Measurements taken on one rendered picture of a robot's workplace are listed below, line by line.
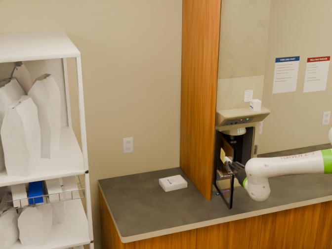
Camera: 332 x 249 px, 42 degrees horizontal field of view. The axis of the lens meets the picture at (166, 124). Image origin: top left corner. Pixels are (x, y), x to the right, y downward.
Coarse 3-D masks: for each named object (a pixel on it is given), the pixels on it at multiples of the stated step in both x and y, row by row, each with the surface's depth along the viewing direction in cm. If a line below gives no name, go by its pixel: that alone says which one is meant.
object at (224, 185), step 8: (224, 144) 259; (232, 152) 247; (216, 160) 277; (232, 160) 248; (216, 168) 278; (224, 168) 263; (216, 176) 280; (232, 176) 250; (216, 184) 281; (224, 184) 265; (232, 184) 252; (224, 192) 266; (224, 200) 267
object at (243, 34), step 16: (224, 0) 245; (240, 0) 248; (256, 0) 251; (224, 16) 248; (240, 16) 251; (256, 16) 255; (224, 32) 252; (240, 32) 255; (256, 32) 259; (224, 48) 255; (240, 48) 259; (256, 48) 262; (224, 64) 259; (240, 64) 263; (256, 64) 266
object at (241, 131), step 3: (231, 129) 282; (234, 129) 282; (237, 129) 282; (240, 129) 283; (243, 129) 284; (222, 132) 286; (225, 132) 284; (228, 132) 283; (231, 132) 282; (234, 132) 282; (237, 132) 282; (240, 132) 283; (243, 132) 284
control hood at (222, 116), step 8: (216, 112) 268; (224, 112) 266; (232, 112) 266; (240, 112) 266; (248, 112) 266; (256, 112) 266; (264, 112) 267; (216, 120) 270; (224, 120) 262; (256, 120) 275
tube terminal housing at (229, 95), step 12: (216, 84) 263; (228, 84) 265; (240, 84) 268; (252, 84) 271; (216, 96) 265; (228, 96) 268; (240, 96) 271; (216, 108) 268; (228, 108) 271; (252, 144) 290; (252, 156) 294
